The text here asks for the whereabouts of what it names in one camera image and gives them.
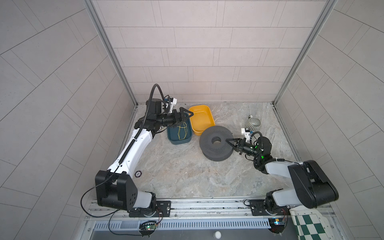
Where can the aluminium corner profile right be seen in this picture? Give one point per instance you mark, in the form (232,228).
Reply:
(319,23)

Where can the aluminium corner profile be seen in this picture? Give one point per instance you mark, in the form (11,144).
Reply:
(90,7)
(319,23)

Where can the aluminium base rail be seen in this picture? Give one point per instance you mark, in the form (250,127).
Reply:
(200,214)

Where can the teal plastic bin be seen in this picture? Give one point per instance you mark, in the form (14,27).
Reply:
(178,135)

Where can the grey perforated cable spool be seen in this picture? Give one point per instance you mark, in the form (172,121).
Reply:
(213,143)

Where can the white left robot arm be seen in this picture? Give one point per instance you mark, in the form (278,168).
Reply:
(114,187)

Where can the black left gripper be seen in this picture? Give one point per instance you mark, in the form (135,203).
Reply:
(179,118)

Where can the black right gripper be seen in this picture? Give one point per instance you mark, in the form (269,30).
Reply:
(241,148)

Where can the aluminium corner profile left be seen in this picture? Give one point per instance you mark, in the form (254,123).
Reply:
(90,7)

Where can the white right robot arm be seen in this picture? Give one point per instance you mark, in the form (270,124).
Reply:
(312,187)

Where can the striped ceramic mug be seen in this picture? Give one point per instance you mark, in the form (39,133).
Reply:
(253,124)

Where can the small white ball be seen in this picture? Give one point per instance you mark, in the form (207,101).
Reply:
(217,235)

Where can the green white checkered cloth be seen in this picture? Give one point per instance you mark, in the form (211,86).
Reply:
(310,224)

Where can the yellow plastic bin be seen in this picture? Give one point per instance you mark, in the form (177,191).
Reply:
(202,119)

